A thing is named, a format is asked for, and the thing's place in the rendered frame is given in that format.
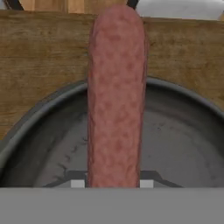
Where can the grey metal bowl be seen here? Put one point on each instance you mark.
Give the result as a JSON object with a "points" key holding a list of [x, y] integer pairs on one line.
{"points": [[180, 140]]}

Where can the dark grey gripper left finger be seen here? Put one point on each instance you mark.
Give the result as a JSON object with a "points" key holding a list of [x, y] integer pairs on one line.
{"points": [[76, 178]]}

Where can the reddish brown sausage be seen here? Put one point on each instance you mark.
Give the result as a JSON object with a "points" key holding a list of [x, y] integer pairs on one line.
{"points": [[116, 96]]}

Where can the dark chair frame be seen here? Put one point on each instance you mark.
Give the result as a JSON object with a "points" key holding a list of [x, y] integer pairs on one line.
{"points": [[11, 4]]}

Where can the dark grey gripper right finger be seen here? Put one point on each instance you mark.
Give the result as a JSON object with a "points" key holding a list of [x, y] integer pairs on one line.
{"points": [[149, 178]]}

